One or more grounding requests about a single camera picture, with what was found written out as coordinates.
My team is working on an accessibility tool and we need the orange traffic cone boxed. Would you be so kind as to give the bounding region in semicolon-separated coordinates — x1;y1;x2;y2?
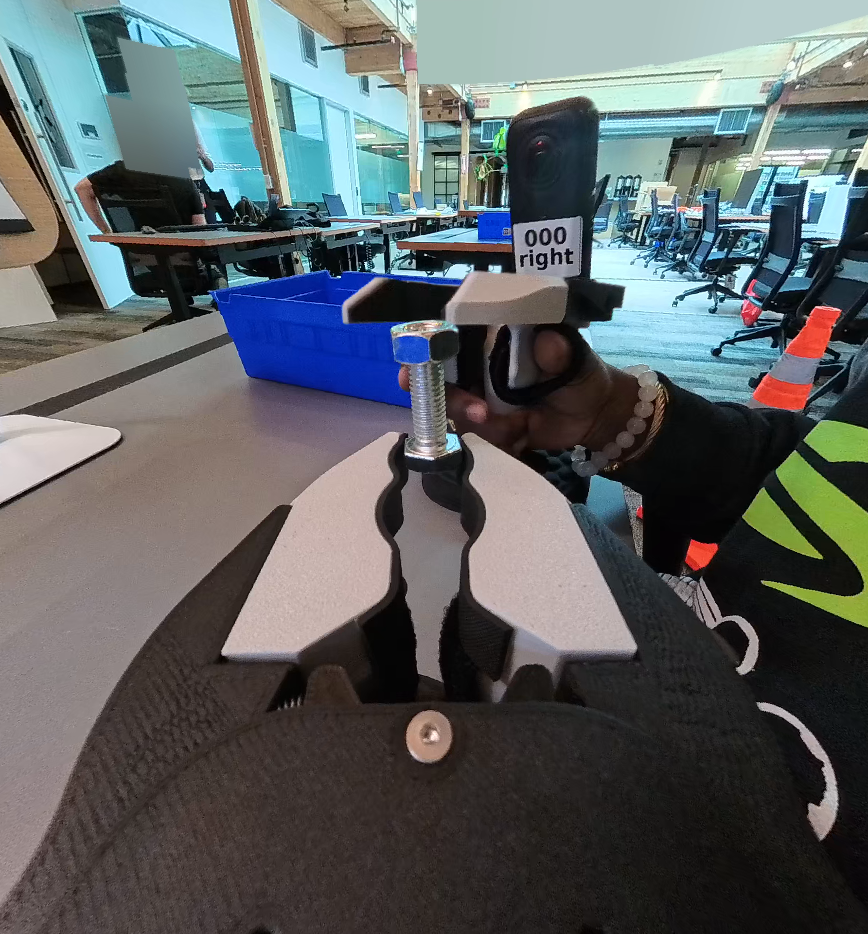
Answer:
634;503;719;574
747;306;843;411

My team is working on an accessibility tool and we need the gold bracelet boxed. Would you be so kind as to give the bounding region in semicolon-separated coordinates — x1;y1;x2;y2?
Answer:
602;379;672;475

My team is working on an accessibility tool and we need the large steel bolt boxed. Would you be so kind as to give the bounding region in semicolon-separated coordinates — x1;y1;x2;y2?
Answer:
402;321;467;471

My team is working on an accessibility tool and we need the white bead bracelet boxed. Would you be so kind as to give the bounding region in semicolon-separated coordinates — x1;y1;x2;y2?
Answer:
570;363;661;479

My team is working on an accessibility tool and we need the person's right forearm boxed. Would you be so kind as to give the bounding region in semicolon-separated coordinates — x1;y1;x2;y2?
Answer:
616;372;814;577

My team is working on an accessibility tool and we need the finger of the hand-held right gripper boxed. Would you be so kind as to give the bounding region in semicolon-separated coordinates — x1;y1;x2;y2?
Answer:
341;277;471;325
444;273;569;324

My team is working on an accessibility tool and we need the blue plastic bin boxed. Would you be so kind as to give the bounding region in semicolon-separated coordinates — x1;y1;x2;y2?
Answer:
210;270;478;407

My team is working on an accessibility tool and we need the black mesh office chair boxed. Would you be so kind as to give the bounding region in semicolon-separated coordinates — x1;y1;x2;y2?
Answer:
98;186;219;322

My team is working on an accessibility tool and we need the black hoodie with green print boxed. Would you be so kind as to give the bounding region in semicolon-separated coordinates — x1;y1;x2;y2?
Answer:
696;306;868;934

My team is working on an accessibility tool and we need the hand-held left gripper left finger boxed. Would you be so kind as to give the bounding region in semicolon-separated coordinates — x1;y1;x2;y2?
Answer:
221;431;416;668

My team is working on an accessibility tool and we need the row of black office chairs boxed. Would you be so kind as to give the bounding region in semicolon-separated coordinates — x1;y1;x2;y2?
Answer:
594;168;868;366

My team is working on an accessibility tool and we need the person's right hand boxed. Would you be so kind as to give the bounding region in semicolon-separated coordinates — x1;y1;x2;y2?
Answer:
397;332;659;461

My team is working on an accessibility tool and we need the large steel nut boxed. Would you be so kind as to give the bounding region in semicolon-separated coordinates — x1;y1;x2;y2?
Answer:
390;320;461;366

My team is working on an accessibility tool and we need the black honeycomb cushion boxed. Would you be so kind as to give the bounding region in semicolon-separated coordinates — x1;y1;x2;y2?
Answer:
421;451;589;512

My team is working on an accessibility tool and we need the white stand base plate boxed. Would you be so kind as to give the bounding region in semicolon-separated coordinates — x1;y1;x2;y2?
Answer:
0;233;123;522

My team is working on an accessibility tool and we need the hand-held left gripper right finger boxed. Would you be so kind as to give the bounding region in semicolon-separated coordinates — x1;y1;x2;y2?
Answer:
454;432;639;685

